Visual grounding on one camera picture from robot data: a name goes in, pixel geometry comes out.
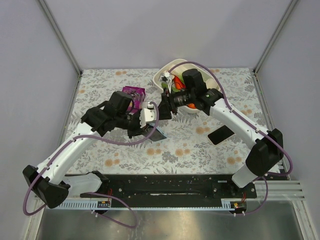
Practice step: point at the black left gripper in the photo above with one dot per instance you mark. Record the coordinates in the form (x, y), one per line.
(136, 128)

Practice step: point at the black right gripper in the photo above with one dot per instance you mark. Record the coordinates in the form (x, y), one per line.
(165, 106)

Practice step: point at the black phone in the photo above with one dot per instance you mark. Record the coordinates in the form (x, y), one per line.
(158, 135)

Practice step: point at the black smartphone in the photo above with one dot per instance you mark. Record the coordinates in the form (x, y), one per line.
(220, 135)

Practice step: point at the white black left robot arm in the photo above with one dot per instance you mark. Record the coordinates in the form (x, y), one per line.
(48, 179)

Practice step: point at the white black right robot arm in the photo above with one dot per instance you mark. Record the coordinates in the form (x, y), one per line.
(266, 147)

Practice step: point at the toy carrot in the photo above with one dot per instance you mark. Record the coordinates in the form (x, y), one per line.
(179, 85)

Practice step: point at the purple snack box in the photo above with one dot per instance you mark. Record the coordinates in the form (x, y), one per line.
(137, 94)

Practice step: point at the white plastic basin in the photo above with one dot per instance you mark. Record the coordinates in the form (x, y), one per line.
(210, 82)

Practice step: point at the floral table cloth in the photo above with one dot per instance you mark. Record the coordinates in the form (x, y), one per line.
(186, 150)

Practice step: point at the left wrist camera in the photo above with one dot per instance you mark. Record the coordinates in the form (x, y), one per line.
(148, 114)

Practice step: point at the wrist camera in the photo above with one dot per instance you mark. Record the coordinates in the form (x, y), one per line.
(166, 80)
(148, 114)

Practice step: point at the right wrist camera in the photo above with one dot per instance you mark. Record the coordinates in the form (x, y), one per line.
(166, 80)

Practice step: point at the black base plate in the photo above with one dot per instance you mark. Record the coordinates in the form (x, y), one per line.
(216, 186)

